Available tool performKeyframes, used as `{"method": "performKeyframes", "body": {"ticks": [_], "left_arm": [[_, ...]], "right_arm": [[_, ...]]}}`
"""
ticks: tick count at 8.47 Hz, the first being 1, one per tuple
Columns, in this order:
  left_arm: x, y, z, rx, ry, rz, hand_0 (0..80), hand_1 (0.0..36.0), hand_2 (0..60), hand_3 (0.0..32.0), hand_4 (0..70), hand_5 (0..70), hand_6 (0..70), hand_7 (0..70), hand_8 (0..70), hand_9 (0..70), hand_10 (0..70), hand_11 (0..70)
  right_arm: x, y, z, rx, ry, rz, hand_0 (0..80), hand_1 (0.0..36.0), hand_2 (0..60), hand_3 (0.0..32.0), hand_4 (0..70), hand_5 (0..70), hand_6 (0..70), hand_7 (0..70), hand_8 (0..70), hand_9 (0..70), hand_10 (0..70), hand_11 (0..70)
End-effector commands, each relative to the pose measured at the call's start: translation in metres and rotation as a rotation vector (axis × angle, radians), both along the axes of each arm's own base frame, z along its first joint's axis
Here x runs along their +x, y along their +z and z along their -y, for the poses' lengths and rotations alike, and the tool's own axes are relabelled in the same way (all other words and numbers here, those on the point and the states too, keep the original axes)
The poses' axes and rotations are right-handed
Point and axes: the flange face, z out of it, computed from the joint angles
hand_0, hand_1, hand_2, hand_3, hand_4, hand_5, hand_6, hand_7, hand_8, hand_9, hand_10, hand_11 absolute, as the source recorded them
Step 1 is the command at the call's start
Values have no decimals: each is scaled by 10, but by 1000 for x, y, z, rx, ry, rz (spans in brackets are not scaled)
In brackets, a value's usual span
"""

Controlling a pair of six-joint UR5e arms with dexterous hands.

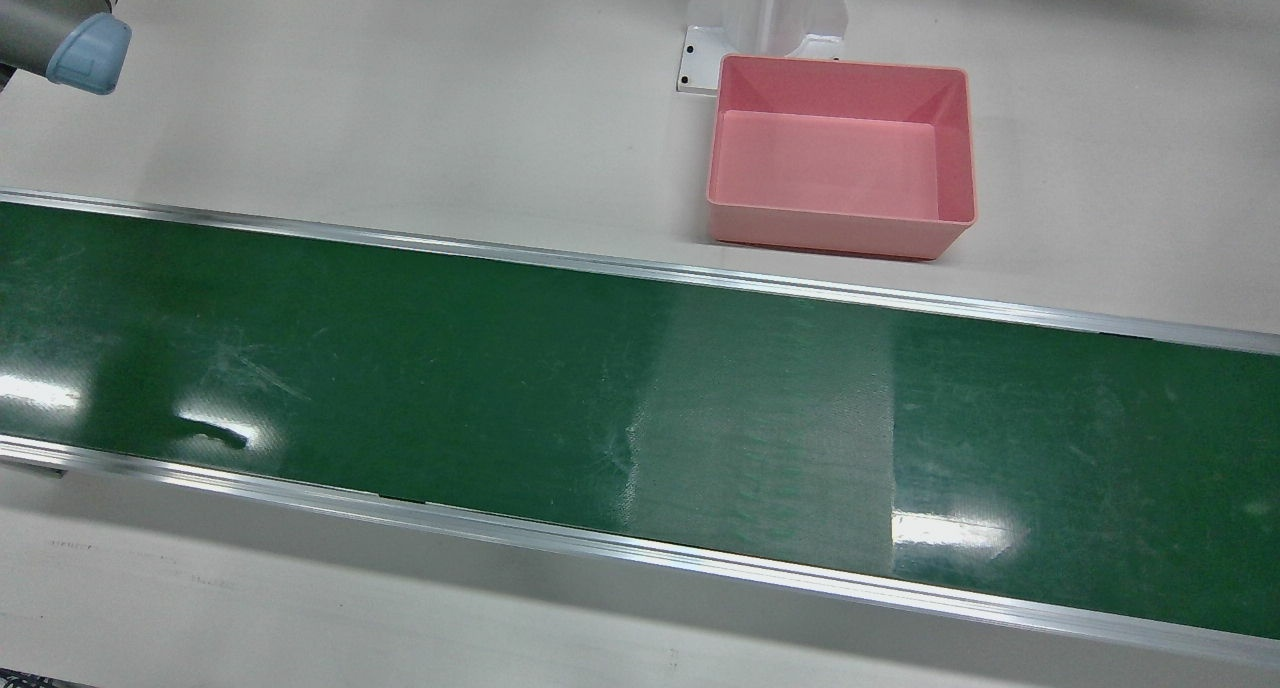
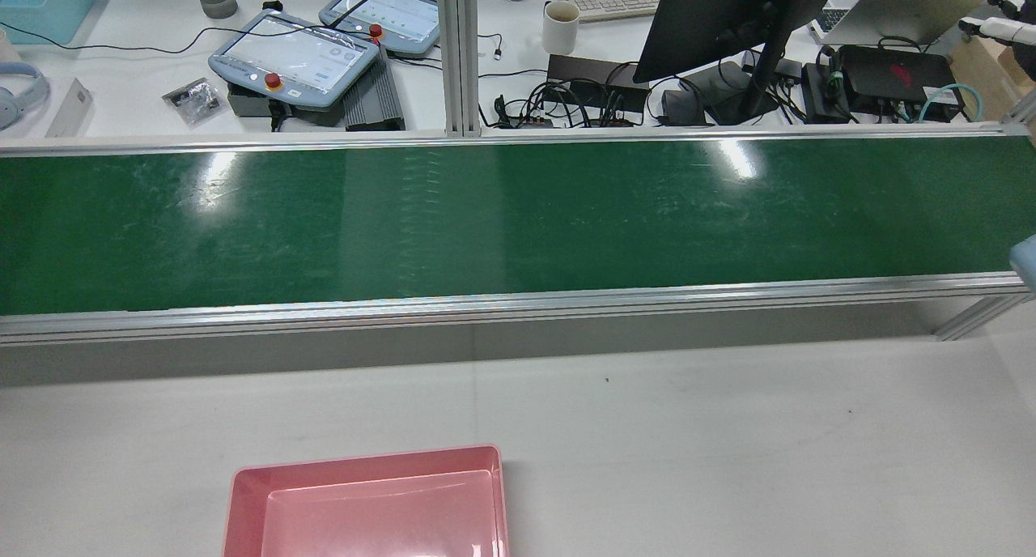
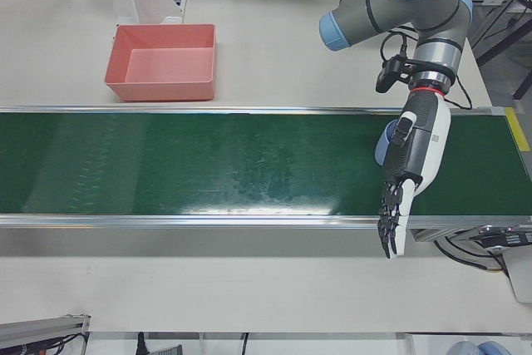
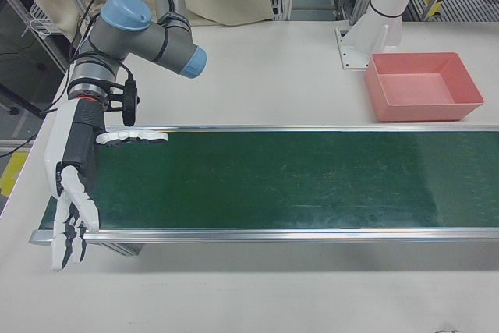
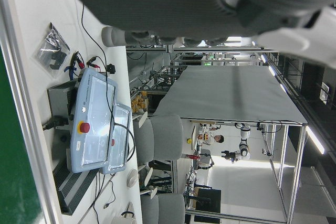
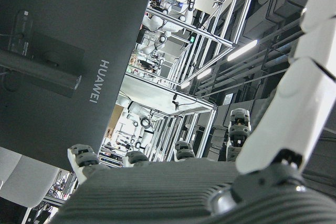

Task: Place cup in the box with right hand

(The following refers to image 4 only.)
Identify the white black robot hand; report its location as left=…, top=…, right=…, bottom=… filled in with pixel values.
left=44, top=97, right=169, bottom=273

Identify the pink plastic box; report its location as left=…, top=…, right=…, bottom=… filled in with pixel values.
left=364, top=51, right=486, bottom=123

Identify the green conveyor belt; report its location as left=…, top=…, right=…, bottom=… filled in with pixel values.
left=29, top=124, right=499, bottom=257

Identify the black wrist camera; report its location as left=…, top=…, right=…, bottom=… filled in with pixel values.
left=119, top=78, right=140, bottom=127

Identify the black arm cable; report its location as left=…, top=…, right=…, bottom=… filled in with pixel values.
left=68, top=0, right=136, bottom=85

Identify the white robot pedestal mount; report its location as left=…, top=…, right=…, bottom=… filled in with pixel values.
left=335, top=0, right=430, bottom=72

